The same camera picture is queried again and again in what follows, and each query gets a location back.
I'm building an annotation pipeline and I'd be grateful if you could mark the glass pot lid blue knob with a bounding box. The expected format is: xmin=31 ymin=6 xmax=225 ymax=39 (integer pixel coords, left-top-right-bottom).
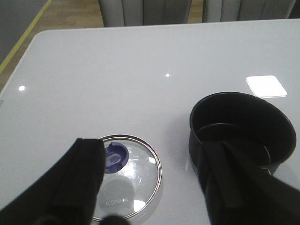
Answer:
xmin=92 ymin=134 xmax=162 ymax=225

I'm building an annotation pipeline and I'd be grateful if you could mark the dark blue saucepan purple handle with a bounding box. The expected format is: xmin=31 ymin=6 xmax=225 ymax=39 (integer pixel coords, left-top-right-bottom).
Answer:
xmin=188 ymin=92 xmax=296 ymax=174

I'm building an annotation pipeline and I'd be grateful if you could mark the left beige upholstered chair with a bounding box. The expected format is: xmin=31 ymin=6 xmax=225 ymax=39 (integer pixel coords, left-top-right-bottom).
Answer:
xmin=99 ymin=0 xmax=192 ymax=27

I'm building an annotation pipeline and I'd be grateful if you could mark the beige upholstered chair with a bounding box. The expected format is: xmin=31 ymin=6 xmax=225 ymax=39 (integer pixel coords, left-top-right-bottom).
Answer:
xmin=202 ymin=0 xmax=296 ymax=23
xmin=99 ymin=0 xmax=192 ymax=27

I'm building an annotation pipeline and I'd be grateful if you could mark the right beige upholstered chair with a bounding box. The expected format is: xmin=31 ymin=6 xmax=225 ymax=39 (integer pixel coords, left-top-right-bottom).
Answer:
xmin=202 ymin=0 xmax=296 ymax=23

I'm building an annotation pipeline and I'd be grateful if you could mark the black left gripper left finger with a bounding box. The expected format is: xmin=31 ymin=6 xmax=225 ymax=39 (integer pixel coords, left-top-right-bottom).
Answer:
xmin=0 ymin=138 xmax=105 ymax=225

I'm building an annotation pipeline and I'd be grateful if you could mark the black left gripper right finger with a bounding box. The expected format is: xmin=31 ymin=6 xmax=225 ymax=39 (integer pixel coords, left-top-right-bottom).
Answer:
xmin=198 ymin=142 xmax=300 ymax=225

